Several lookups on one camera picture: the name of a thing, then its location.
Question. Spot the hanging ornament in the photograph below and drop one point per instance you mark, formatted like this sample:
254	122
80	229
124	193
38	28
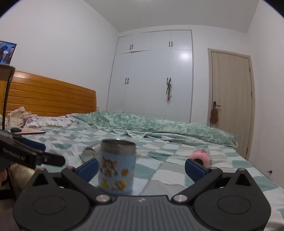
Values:
169	91

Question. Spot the white wardrobe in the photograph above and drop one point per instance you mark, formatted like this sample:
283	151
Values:
148	75

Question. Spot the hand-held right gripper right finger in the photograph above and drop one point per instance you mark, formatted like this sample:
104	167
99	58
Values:
195	170

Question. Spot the checked bed sheet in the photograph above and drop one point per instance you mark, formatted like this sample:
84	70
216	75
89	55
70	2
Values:
159	164

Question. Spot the screen on stand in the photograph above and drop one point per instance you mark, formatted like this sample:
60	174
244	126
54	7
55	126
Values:
7	52

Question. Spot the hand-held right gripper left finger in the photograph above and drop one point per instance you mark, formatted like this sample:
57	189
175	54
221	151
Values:
88	170

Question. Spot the dark metal stand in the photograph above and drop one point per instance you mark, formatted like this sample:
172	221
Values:
6	88

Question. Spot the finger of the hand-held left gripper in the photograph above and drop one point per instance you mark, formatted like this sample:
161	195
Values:
54	159
31	143

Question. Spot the brown hanging plush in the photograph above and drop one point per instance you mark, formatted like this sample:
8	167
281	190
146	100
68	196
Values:
214	115

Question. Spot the beige crumpled cloth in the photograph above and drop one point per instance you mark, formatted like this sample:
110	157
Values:
20	116

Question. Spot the pink flat book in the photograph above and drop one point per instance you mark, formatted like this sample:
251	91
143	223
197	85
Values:
31	131

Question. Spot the pink cup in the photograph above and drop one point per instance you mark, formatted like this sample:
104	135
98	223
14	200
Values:
200	156

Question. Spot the wooden headboard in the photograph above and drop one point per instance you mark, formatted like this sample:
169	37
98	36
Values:
51	95

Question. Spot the purple floral pillow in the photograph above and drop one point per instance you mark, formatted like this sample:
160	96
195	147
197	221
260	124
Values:
48	121

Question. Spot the green blanket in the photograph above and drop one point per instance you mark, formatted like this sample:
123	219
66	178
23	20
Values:
155	125

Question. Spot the small black object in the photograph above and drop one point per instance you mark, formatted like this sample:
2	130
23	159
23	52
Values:
16	130

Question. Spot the blue cup with cartoon stickers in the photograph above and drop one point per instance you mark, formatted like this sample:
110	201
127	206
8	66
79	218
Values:
117	167

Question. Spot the beige door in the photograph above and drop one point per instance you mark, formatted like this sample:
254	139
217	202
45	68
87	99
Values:
231	100

